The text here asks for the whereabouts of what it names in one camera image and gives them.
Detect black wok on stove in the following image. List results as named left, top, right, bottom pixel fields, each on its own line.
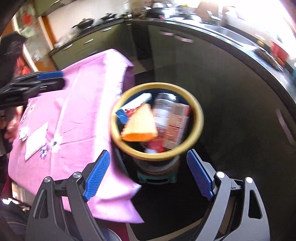
left=72, top=18, right=94, bottom=30

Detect green side cabinets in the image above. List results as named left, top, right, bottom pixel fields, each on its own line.
left=49, top=21, right=133, bottom=70

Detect red white carton box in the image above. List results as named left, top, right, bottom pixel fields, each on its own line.
left=163, top=103, right=191, bottom=150

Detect pink floral tablecloth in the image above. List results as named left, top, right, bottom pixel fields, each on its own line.
left=8, top=49, right=143, bottom=223

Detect red checkered apron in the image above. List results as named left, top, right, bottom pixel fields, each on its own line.
left=15, top=57, right=31, bottom=76

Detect dark kitchen base cabinets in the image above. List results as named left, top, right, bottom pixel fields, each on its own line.
left=127, top=19, right=295, bottom=240

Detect yellow rimmed trash bin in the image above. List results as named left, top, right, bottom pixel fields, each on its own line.
left=110, top=82, right=204, bottom=185

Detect clear plastic drink bottle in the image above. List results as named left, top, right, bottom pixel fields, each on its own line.
left=152, top=92, right=177, bottom=134

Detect white snack wrapper packet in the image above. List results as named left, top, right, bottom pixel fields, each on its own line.
left=18, top=126, right=30, bottom=142

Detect orange foam fruit net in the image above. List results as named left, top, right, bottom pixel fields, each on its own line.
left=120, top=103, right=158, bottom=142

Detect blue white wrapper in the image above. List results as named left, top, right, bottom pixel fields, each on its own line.
left=116, top=93, right=152, bottom=125

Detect red instant noodle cup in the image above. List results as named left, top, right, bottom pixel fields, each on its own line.
left=271, top=41, right=288, bottom=66

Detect stainless steel sink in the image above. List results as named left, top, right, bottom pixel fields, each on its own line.
left=203, top=24, right=256, bottom=46

